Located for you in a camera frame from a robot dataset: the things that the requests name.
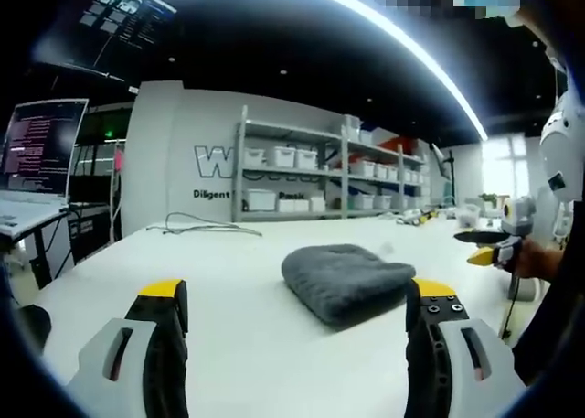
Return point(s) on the yellow and black tool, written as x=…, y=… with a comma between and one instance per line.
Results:
x=422, y=217

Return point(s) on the grey towel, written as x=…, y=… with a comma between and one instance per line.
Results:
x=347, y=281

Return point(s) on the white cup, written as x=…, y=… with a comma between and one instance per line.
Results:
x=528, y=290

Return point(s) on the green potted plant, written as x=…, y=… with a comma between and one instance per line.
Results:
x=489, y=199

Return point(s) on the long ceiling light strip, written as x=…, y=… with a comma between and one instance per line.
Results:
x=411, y=43

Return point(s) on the row of white storage boxes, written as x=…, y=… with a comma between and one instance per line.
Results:
x=292, y=158

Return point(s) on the grey metal storage shelf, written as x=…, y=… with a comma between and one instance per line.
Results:
x=331, y=162

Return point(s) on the hanging dark monitor screen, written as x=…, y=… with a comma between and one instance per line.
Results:
x=114, y=20

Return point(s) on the pink tag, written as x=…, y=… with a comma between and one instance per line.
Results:
x=119, y=159

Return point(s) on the open laptop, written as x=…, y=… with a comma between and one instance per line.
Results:
x=36, y=153

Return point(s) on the white worn chest device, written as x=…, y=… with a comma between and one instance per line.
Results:
x=560, y=153

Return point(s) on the white side desk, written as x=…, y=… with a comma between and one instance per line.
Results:
x=27, y=221

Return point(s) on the person's right hand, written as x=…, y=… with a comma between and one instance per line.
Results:
x=535, y=259

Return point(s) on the black equipment case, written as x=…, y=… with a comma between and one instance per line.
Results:
x=93, y=232

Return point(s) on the person's dark clothing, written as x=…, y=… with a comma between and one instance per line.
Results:
x=553, y=326

